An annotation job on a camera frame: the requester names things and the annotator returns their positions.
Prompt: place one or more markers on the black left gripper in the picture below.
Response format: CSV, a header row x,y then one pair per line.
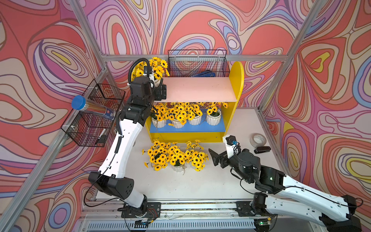
x,y
158,96

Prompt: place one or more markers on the aluminium frame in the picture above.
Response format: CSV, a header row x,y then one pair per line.
x,y
46,59

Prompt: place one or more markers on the yellow wooden shelf unit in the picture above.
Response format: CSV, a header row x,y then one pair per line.
x,y
200,90

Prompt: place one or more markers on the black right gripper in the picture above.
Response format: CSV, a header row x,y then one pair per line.
x,y
216,158

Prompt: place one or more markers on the blue capped pencil tube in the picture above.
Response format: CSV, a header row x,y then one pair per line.
x,y
83,104

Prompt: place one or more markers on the black wire basket rear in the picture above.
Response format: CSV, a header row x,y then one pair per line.
x,y
188,62

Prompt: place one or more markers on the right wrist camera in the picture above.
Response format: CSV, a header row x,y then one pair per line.
x,y
232,146

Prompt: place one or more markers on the black wire basket left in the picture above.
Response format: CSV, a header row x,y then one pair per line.
x,y
84,128

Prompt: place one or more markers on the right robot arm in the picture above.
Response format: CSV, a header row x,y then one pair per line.
x,y
280,194

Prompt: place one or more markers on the blue object in rear basket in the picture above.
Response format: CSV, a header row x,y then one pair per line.
x,y
207,73

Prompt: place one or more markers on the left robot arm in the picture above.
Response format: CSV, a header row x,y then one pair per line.
x,y
145,80

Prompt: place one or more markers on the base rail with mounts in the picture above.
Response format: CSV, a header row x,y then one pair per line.
x,y
191,216

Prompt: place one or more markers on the small black device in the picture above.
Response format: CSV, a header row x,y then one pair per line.
x,y
262,149

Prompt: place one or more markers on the clear packing tape roll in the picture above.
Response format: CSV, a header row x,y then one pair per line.
x,y
258,140

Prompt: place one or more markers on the black wire basket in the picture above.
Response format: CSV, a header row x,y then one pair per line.
x,y
188,62
84,128

